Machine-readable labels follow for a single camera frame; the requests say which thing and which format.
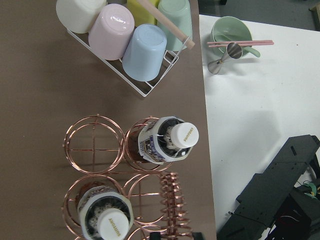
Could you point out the distant green bowl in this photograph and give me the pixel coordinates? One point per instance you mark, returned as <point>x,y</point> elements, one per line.
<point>229,28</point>

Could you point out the tea bottle rear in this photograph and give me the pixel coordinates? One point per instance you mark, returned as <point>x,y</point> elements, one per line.
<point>166,140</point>

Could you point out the black computer monitor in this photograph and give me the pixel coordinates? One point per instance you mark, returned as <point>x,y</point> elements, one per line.
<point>275,204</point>

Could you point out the pink chopsticks pair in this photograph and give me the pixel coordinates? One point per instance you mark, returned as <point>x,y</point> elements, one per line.
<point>248,43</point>

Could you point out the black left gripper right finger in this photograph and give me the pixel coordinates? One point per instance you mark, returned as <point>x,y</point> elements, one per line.
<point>197,236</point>

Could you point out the white cup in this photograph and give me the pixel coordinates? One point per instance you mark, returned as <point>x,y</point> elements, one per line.
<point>79,16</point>

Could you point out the pink cup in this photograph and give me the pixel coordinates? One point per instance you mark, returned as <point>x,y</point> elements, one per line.
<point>111,32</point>

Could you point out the white cup rack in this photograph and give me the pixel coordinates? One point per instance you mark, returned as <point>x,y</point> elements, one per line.
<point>170,57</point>

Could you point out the tea bottle left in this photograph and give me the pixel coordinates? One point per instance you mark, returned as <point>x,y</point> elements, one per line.
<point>104,213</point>

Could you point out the blue cup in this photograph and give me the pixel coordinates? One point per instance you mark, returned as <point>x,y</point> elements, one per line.
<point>144,55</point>

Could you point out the light green cup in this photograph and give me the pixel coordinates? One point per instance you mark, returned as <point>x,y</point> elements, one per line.
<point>179,13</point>

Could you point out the copper wire bottle basket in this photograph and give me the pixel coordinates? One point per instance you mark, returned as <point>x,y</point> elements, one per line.
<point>106,155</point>

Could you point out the yellow cup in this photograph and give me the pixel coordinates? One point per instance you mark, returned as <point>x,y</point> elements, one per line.
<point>143,11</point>

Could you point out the tea bottle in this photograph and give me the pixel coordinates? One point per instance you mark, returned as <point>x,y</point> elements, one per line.
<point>166,140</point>
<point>104,213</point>

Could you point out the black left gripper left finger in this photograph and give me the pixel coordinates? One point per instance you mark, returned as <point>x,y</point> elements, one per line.
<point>155,236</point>

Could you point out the steel cocktail jigger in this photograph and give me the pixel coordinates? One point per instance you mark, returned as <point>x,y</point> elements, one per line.
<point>233,52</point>

